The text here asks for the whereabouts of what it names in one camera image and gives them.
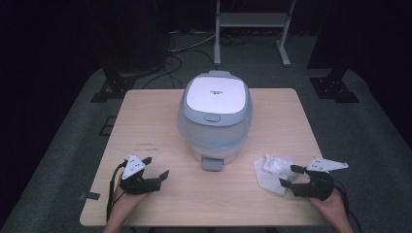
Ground black floor cables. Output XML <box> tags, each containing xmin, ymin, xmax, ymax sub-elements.
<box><xmin>141</xmin><ymin>29</ymin><xmax>218</xmax><ymax>90</ymax></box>

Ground grey tape strip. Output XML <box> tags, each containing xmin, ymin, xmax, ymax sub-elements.
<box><xmin>79</xmin><ymin>191</ymin><xmax>102</xmax><ymax>201</ymax></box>

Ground white pedal trash can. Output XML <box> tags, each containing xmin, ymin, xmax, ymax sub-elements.
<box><xmin>176</xmin><ymin>70</ymin><xmax>254</xmax><ymax>173</ymax></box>

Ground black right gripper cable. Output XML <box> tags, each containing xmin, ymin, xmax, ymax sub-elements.
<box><xmin>332</xmin><ymin>178</ymin><xmax>363</xmax><ymax>233</ymax></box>

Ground person's left hand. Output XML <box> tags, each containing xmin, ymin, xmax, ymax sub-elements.
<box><xmin>108</xmin><ymin>187</ymin><xmax>147</xmax><ymax>224</ymax></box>

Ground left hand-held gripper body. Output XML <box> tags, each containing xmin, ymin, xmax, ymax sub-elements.
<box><xmin>120</xmin><ymin>154</ymin><xmax>162</xmax><ymax>195</ymax></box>

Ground person's right hand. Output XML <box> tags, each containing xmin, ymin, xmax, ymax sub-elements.
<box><xmin>309</xmin><ymin>190</ymin><xmax>349</xmax><ymax>224</ymax></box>

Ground translucent plastic trash bag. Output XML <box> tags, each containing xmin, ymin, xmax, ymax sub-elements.
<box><xmin>176</xmin><ymin>103</ymin><xmax>254</xmax><ymax>155</ymax></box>

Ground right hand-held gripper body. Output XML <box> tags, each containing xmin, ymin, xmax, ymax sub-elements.
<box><xmin>292</xmin><ymin>156</ymin><xmax>349</xmax><ymax>202</ymax></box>

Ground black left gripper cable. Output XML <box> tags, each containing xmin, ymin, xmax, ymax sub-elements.
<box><xmin>106</xmin><ymin>160</ymin><xmax>128</xmax><ymax>222</ymax></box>

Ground white tissue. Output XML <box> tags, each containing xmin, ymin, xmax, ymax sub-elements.
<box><xmin>261</xmin><ymin>153</ymin><xmax>295</xmax><ymax>176</ymax></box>
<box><xmin>253</xmin><ymin>156</ymin><xmax>299</xmax><ymax>196</ymax></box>

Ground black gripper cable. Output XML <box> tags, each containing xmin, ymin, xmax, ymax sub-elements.
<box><xmin>106</xmin><ymin>160</ymin><xmax>128</xmax><ymax>222</ymax></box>
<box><xmin>332</xmin><ymin>178</ymin><xmax>363</xmax><ymax>233</ymax></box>

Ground black stand base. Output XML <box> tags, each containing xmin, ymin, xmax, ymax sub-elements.
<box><xmin>307</xmin><ymin>66</ymin><xmax>360</xmax><ymax>104</ymax></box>
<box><xmin>90</xmin><ymin>64</ymin><xmax>169</xmax><ymax>104</ymax></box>

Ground white metal stand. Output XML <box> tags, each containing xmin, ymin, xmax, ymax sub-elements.
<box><xmin>213</xmin><ymin>0</ymin><xmax>297</xmax><ymax>68</ymax></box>

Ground dark floor socket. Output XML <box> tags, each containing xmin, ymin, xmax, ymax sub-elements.
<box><xmin>98</xmin><ymin>116</ymin><xmax>118</xmax><ymax>137</ymax></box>

